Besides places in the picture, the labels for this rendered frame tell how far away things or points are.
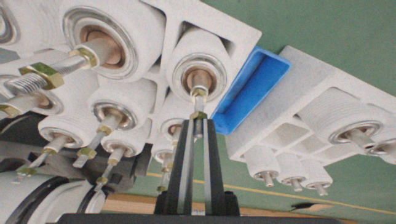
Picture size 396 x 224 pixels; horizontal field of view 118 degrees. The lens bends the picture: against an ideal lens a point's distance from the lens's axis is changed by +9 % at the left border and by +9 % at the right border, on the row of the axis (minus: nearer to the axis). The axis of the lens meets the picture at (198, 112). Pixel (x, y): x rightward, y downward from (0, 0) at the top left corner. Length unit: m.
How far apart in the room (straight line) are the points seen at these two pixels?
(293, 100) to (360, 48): 0.31
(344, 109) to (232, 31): 0.26
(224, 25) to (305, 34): 0.32
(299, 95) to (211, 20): 0.25
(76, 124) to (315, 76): 0.52
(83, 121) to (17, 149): 0.43
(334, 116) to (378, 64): 0.39
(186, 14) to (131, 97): 0.15
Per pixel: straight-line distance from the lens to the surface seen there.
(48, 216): 0.56
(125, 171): 0.64
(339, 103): 0.37
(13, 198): 0.54
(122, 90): 0.24
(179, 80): 0.17
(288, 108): 0.36
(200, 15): 0.22
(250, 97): 0.43
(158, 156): 0.34
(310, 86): 0.36
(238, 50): 0.24
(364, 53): 0.65
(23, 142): 0.77
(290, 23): 0.47
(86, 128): 0.37
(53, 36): 0.26
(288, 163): 0.54
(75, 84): 0.30
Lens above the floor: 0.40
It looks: 48 degrees down
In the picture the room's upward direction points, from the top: 178 degrees counter-clockwise
